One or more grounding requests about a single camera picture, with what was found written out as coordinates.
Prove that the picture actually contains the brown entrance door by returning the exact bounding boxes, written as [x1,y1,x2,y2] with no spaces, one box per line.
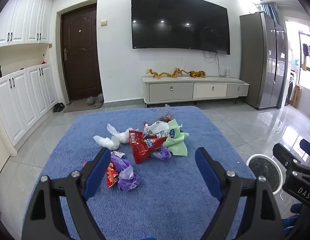
[61,4,103,103]

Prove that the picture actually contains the clear wrapper with red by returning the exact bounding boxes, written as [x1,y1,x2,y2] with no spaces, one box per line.
[143,104,176,126]

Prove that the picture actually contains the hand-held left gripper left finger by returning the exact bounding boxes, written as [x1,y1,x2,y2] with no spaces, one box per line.
[21,147,112,240]

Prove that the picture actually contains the knotted white plastic bag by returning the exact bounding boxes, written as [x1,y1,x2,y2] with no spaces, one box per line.
[93,123,132,151]

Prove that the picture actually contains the cardboard box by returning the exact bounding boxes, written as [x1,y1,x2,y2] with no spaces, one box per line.
[291,85,302,108]

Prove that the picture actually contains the blue fluffy rug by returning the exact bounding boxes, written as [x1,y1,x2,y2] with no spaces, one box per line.
[22,106,258,240]

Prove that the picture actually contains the small purple wrapper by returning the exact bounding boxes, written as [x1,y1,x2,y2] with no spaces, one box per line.
[151,147,172,161]

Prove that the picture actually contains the white television stand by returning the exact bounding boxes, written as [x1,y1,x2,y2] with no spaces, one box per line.
[141,75,250,105]

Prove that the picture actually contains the long golden dragon ornament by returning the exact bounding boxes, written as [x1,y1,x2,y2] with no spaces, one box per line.
[145,67,186,79]

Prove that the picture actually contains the black wall television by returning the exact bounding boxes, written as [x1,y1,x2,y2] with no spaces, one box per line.
[131,0,231,55]

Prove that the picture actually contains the small red snack packet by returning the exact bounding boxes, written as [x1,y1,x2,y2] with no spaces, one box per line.
[105,162,120,189]

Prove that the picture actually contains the grey dumbbells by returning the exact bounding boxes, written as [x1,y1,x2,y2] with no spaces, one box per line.
[86,93,105,106]

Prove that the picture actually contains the television cables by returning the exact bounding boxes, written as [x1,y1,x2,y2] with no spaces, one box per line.
[204,51,222,77]

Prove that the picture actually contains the green packet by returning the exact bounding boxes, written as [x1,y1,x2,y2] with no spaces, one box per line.
[163,119,190,156]

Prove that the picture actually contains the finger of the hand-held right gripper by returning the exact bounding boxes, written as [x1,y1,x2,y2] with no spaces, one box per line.
[273,143,300,172]
[300,139,310,162]

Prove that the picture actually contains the large red snack bag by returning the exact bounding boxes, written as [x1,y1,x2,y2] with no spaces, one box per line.
[128,129,169,165]

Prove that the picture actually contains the balcony window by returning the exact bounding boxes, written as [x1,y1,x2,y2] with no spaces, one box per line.
[297,29,310,92]

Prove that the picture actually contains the brown doormat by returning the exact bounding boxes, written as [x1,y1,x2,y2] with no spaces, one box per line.
[63,101,102,113]

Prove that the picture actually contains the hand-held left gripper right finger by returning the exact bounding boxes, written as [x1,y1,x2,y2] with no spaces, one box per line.
[195,147,286,240]

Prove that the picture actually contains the blue curtain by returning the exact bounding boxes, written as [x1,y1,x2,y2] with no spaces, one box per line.
[261,3,279,24]

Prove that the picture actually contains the short golden dragon ornament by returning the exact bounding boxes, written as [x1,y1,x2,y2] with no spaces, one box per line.
[189,70,207,79]

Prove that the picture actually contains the white wall cupboards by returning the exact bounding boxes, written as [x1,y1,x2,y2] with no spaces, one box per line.
[0,63,58,155]

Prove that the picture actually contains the purple plastic wrapper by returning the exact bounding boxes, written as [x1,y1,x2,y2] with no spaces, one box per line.
[110,154,131,178]
[117,166,141,192]

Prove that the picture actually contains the white round trash bin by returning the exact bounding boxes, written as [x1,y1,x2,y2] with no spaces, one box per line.
[246,154,284,195]

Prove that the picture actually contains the grey refrigerator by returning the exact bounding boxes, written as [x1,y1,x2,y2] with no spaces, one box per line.
[239,11,287,110]

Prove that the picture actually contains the washing machine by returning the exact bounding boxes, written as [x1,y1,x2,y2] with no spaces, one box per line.
[285,70,296,106]

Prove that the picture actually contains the white upper cabinets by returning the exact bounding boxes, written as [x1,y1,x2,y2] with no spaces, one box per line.
[0,0,53,48]

